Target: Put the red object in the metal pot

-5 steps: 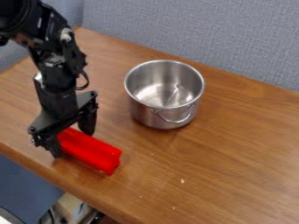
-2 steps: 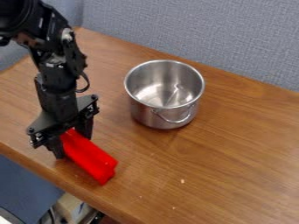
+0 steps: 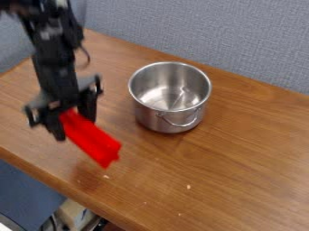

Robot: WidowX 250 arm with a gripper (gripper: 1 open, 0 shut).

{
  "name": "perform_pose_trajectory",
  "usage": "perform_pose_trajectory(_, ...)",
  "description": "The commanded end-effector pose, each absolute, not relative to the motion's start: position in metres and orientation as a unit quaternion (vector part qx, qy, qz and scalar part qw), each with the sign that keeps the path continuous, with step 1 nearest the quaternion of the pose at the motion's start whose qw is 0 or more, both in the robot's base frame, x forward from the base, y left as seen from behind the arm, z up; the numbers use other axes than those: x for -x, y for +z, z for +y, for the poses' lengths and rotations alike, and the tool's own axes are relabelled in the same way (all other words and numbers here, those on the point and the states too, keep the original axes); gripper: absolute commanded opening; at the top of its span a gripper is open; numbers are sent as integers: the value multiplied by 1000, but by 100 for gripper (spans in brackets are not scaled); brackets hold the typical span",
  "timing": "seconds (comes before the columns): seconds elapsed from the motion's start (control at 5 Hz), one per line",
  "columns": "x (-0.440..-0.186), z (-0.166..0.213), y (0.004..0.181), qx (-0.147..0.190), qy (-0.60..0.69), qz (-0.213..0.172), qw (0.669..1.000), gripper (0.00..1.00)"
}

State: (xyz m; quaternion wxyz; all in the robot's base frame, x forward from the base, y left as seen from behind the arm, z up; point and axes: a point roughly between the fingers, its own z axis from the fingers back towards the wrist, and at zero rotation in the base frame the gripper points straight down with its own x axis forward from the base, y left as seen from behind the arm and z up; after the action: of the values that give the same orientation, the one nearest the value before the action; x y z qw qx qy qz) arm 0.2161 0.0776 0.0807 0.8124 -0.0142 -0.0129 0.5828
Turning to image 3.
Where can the white box under table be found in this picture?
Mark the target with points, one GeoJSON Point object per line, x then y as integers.
{"type": "Point", "coordinates": [75, 216]}

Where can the stainless steel pot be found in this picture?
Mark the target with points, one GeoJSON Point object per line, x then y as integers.
{"type": "Point", "coordinates": [170, 92]}

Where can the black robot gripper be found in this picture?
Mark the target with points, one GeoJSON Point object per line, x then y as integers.
{"type": "Point", "coordinates": [63, 90]}

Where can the red plastic block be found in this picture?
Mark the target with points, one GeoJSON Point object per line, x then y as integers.
{"type": "Point", "coordinates": [95, 142]}

